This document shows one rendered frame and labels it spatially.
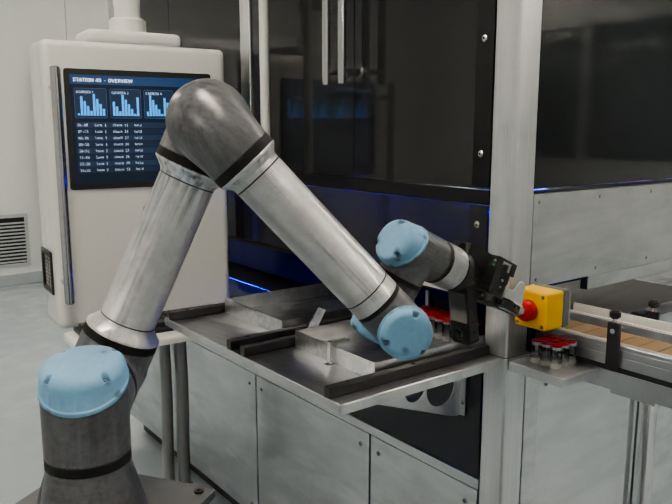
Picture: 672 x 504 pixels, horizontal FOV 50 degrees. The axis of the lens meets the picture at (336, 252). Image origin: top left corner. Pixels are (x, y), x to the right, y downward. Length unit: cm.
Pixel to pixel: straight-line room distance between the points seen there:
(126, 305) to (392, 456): 90
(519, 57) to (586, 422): 84
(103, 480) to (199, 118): 50
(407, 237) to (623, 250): 76
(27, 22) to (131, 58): 469
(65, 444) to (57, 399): 6
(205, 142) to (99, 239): 112
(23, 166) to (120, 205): 463
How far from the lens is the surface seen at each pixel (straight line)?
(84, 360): 105
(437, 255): 113
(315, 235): 95
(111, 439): 103
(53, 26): 677
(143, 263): 110
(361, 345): 151
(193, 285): 214
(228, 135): 93
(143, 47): 206
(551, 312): 139
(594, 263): 165
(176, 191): 108
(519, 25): 141
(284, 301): 189
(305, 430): 209
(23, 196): 665
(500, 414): 151
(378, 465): 185
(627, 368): 144
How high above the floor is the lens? 133
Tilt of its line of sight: 10 degrees down
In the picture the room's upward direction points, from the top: straight up
